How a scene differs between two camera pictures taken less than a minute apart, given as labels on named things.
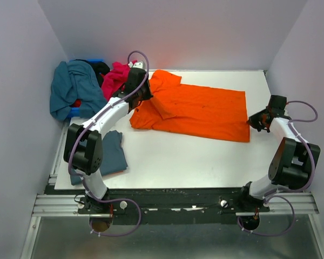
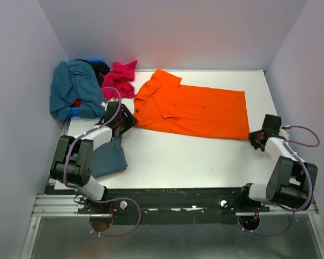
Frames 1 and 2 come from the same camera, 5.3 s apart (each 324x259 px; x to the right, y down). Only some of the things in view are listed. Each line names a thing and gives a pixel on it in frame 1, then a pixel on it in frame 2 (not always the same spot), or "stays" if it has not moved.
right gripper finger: (260, 121) to (256, 139)
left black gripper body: (144, 93) to (118, 123)
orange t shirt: (193, 110) stays
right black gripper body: (268, 110) to (254, 137)
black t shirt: (99, 68) stays
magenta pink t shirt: (114, 80) stays
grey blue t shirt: (114, 160) stays
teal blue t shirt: (75, 83) stays
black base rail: (174, 206) stays
